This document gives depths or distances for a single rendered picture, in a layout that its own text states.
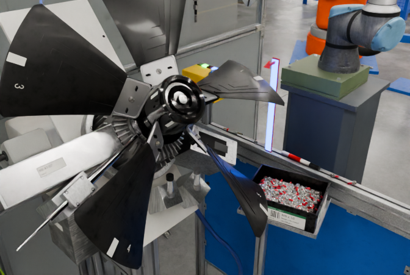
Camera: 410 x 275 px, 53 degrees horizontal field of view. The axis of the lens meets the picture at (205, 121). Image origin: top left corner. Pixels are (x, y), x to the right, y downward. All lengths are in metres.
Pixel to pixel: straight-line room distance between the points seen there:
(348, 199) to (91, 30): 0.90
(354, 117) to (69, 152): 0.99
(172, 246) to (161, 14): 1.50
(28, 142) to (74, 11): 0.44
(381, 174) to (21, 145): 2.46
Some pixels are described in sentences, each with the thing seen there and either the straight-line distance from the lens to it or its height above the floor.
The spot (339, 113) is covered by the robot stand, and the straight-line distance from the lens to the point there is 1.51.
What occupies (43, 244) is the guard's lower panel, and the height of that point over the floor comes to 0.36.
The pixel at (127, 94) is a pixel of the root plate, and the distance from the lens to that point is 0.91.
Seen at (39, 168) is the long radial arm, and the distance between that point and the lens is 0.91.
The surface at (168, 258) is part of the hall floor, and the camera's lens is 2.21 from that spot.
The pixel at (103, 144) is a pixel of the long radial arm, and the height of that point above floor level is 1.11.
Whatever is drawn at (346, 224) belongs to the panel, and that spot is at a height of 0.71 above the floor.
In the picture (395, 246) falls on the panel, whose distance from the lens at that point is 1.36.
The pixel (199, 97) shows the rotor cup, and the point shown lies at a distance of 0.93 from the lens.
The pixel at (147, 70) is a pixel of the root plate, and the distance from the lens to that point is 0.99.
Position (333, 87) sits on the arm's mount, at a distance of 1.48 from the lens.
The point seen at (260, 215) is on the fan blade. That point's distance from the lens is 0.99.
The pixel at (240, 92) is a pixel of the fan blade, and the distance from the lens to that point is 1.06.
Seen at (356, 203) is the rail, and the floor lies 0.82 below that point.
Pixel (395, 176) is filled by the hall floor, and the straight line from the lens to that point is 3.02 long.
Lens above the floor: 1.60
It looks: 28 degrees down
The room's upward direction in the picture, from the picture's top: straight up
